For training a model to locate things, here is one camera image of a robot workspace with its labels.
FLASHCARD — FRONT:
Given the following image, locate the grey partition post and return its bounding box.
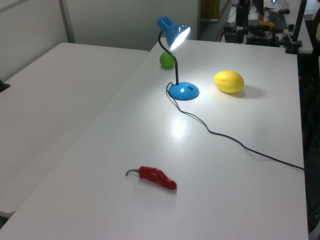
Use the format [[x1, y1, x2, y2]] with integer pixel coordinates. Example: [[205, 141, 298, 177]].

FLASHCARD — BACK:
[[58, 0, 76, 44]]

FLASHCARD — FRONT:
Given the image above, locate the black electronic equipment pile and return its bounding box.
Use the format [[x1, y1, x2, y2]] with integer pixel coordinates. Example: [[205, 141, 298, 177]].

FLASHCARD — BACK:
[[245, 24, 281, 48]]

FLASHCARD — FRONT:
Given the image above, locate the blue gooseneck desk lamp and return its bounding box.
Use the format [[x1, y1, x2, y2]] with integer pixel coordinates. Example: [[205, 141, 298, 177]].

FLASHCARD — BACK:
[[156, 15, 200, 102]]

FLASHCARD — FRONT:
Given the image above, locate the red toy chili pepper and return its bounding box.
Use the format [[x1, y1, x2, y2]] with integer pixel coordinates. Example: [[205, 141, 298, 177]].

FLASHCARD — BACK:
[[125, 165, 178, 191]]

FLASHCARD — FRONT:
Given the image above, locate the yellow handheld device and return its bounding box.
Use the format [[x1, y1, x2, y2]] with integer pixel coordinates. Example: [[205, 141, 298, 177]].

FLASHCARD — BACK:
[[258, 19, 276, 29]]

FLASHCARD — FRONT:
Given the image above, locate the yellow striped toy melon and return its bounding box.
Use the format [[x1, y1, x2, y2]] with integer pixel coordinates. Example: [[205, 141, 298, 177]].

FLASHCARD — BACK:
[[213, 70, 245, 94]]

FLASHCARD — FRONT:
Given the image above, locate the black computer keyboard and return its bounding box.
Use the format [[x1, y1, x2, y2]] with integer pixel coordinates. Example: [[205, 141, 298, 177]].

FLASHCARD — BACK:
[[267, 10, 290, 30]]

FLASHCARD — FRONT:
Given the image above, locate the green toy apple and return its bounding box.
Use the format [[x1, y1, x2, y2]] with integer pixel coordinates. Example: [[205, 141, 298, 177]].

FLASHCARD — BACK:
[[159, 51, 176, 69]]

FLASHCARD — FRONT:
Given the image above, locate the black equipment box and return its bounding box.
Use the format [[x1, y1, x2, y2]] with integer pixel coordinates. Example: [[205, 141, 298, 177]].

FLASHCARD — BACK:
[[222, 22, 238, 43]]

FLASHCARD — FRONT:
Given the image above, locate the black lamp power cable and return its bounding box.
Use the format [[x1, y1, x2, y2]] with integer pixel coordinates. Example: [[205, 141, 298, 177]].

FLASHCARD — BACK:
[[165, 81, 306, 172]]

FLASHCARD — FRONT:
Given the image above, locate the black upright stand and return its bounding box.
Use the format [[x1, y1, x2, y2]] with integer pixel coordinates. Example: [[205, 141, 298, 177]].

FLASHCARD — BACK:
[[234, 0, 251, 44]]

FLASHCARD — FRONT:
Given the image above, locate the black clamped camera pole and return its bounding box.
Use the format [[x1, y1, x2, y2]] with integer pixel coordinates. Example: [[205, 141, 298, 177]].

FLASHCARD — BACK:
[[285, 0, 309, 55]]

